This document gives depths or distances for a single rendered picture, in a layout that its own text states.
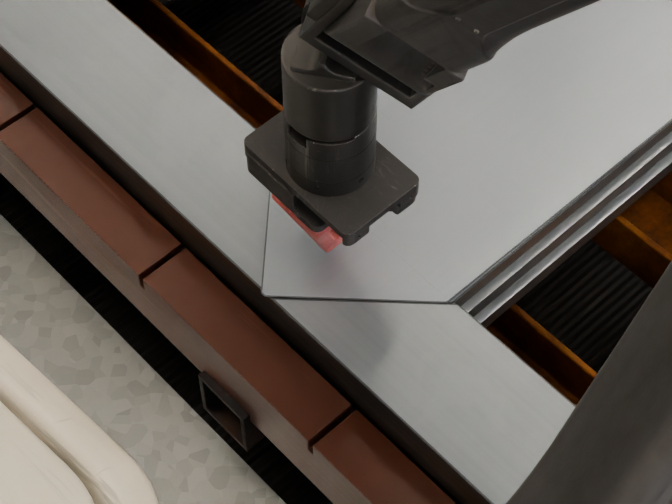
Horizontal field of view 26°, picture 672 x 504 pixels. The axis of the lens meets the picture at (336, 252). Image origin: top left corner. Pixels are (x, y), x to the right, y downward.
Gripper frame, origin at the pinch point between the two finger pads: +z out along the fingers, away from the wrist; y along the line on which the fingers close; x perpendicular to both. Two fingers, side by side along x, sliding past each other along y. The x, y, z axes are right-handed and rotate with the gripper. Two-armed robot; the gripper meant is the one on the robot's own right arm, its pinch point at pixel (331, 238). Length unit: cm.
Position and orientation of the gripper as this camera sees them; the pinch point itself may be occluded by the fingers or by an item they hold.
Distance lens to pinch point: 100.5
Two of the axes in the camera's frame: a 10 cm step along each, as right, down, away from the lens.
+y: -6.7, -6.2, 4.0
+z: 0.0, 5.4, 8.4
